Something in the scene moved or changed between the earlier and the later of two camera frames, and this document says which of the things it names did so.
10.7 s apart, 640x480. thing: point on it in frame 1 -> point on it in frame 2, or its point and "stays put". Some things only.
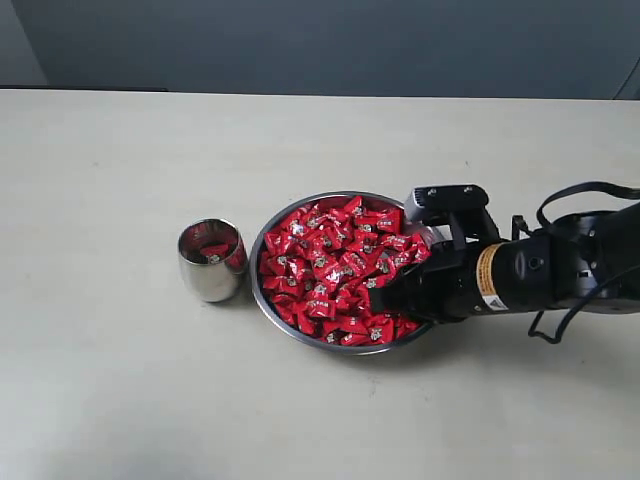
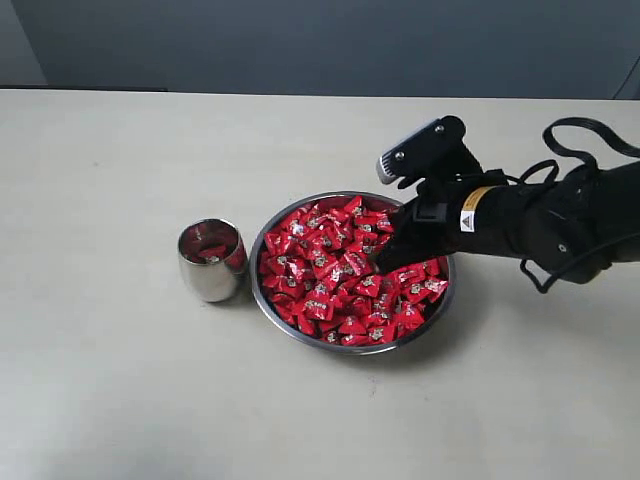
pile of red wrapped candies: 319,261 stays put
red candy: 218,249 stays put
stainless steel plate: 276,319 stays put
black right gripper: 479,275 -> 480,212
